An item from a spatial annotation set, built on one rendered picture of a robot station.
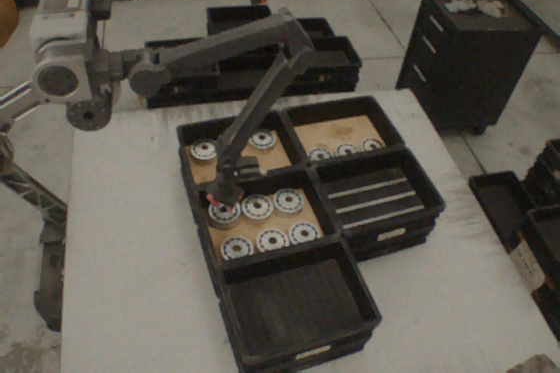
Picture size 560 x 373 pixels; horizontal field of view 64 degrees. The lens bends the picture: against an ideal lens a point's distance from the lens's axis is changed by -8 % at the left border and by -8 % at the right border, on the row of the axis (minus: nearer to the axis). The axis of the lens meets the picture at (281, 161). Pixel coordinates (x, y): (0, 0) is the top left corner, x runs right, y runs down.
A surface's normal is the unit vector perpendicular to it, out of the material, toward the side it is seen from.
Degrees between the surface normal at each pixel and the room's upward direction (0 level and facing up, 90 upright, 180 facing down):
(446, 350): 0
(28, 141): 0
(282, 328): 0
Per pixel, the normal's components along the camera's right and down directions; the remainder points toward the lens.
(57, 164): 0.09, -0.68
